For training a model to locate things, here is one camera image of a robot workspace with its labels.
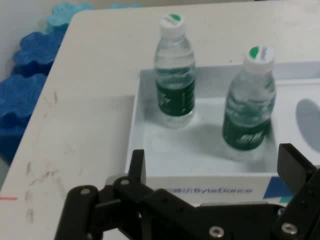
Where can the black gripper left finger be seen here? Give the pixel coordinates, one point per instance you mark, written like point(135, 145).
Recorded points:
point(137, 165)

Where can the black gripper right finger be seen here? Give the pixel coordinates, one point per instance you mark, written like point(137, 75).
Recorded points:
point(292, 165)

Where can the water bottle green label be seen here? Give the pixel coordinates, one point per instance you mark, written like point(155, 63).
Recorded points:
point(175, 95)
point(247, 117)

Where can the white cardboard box blue print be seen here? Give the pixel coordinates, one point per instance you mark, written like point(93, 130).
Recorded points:
point(180, 147)

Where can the dark blue foam block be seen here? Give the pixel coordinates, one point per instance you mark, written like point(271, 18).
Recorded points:
point(37, 52)
point(17, 107)

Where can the light blue foam block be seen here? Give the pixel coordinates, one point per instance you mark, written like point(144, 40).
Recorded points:
point(65, 15)

